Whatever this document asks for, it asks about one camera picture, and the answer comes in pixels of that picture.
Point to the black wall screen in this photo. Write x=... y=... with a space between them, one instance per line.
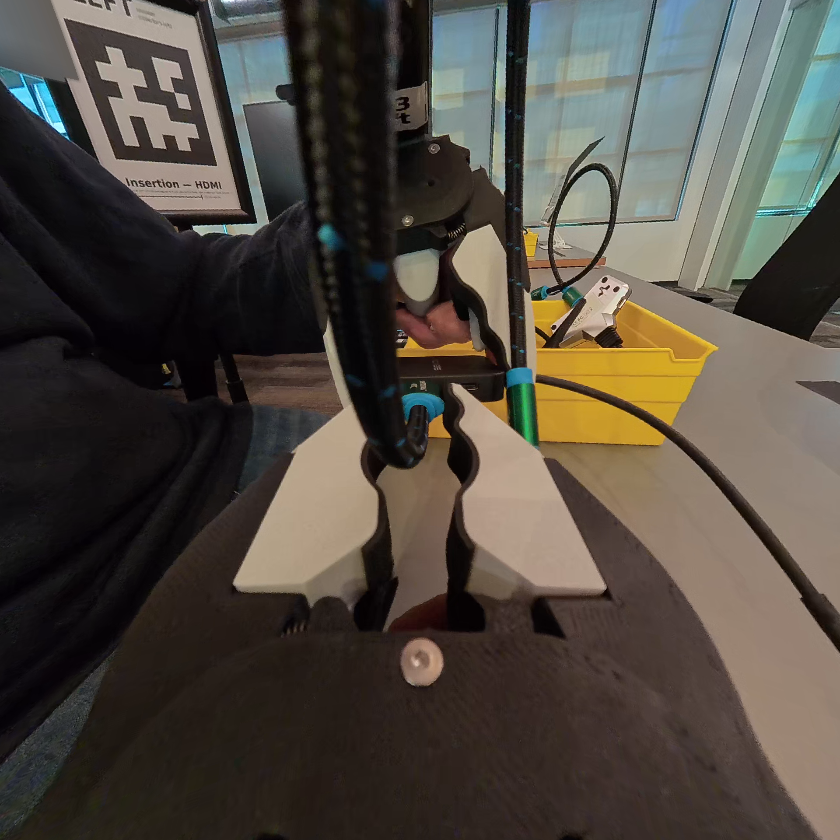
x=275 y=164

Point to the black USB hub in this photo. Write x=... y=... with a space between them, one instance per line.
x=459 y=377

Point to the background desk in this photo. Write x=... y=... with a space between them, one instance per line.
x=577 y=259

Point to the person's dark hoodie torso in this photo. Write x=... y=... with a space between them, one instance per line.
x=79 y=459

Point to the yellow plastic bin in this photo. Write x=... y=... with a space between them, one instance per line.
x=623 y=394

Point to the person's left hand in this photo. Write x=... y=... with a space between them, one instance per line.
x=439 y=328

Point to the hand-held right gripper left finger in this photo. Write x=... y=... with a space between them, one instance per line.
x=308 y=525

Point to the small background yellow bin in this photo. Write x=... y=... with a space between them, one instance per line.
x=530 y=244

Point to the person's left forearm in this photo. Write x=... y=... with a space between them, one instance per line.
x=249 y=289

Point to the background wooden stand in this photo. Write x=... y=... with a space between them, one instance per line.
x=581 y=161

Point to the framed paper sign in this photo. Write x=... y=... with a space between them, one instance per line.
x=151 y=98

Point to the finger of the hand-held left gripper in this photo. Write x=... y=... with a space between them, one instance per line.
x=493 y=262
x=334 y=367

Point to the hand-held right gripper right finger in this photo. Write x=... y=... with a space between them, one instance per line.
x=525 y=525

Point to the black HDMI switch box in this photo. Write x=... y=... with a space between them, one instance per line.
x=590 y=315

